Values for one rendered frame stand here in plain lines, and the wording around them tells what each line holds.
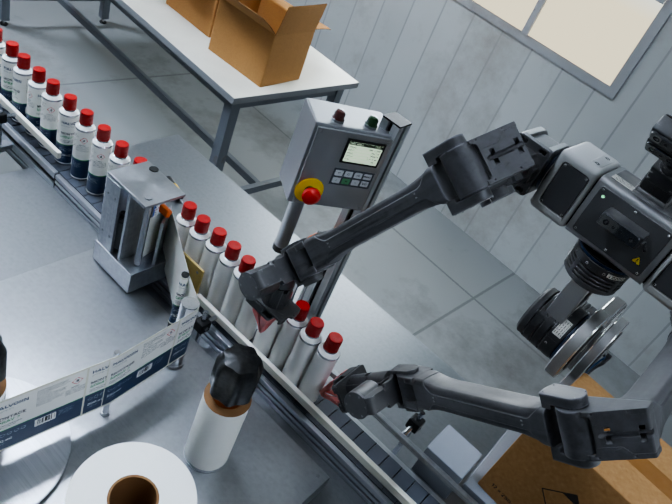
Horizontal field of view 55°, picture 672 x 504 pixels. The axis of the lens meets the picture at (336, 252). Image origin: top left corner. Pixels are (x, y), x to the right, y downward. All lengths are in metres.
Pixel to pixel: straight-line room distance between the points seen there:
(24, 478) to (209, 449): 0.32
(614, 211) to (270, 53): 1.77
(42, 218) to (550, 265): 2.82
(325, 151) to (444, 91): 2.79
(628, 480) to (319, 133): 0.91
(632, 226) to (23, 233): 1.42
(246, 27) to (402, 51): 1.50
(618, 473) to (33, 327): 1.24
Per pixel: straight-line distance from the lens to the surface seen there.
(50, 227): 1.82
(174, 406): 1.41
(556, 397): 1.01
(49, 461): 1.31
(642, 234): 1.41
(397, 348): 1.79
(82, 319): 1.53
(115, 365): 1.25
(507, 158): 1.02
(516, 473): 1.53
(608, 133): 3.59
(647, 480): 1.51
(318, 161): 1.25
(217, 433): 1.22
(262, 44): 2.84
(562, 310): 1.58
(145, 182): 1.49
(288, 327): 1.41
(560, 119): 3.67
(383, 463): 1.48
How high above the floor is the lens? 2.02
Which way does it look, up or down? 36 degrees down
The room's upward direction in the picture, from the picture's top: 24 degrees clockwise
